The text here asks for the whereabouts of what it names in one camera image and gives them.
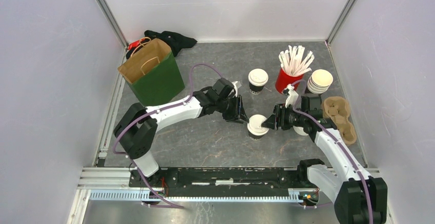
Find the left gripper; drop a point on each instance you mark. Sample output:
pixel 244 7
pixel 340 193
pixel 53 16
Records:
pixel 238 115

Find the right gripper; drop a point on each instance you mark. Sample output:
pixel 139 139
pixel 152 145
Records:
pixel 279 118

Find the stack of white lids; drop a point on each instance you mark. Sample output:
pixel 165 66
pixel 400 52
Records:
pixel 300 131

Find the black paper cup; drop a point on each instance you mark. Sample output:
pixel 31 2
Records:
pixel 255 89
pixel 256 135

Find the stack of paper cups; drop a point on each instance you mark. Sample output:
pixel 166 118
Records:
pixel 320 81

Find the green paper bag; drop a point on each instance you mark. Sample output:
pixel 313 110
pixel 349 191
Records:
pixel 152 73

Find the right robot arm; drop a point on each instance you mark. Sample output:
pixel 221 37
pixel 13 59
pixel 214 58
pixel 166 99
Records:
pixel 358 197

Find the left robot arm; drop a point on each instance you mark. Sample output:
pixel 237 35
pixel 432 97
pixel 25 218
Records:
pixel 137 128

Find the red cup holder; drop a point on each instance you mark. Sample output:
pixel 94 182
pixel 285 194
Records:
pixel 283 80

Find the brown cardboard cup carrier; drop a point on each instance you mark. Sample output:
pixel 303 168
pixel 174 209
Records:
pixel 338 110

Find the black cloth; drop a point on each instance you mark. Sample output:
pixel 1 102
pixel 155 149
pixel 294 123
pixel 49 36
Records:
pixel 174 40

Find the red object behind bag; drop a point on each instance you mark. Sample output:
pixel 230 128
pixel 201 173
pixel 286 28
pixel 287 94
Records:
pixel 134 44

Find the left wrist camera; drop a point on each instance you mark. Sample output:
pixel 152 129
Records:
pixel 236 86

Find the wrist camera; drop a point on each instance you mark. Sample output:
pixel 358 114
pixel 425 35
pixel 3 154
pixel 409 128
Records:
pixel 291 95
pixel 236 86

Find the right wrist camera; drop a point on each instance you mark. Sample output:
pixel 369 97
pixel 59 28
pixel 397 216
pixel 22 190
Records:
pixel 291 95

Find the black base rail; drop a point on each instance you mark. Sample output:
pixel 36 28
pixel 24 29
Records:
pixel 227 182

